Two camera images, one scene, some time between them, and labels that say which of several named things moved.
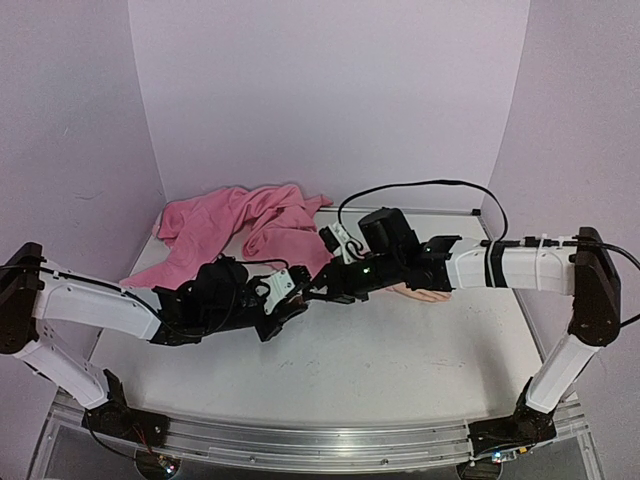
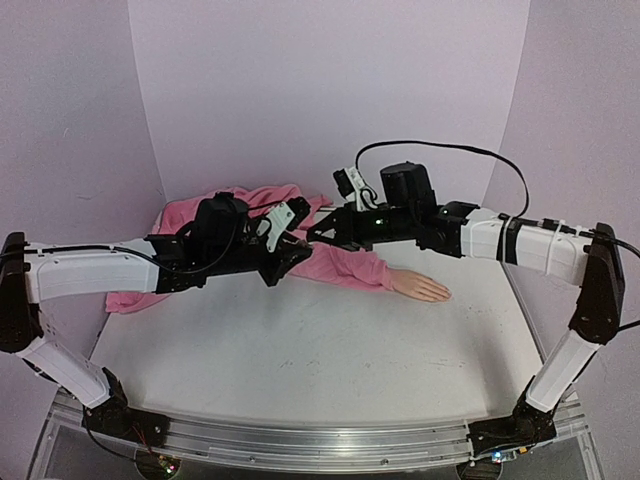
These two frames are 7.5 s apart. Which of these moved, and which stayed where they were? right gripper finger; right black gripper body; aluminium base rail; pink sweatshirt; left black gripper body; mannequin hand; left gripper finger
Moved: right gripper finger; left gripper finger; left black gripper body; right black gripper body
Stayed: mannequin hand; aluminium base rail; pink sweatshirt
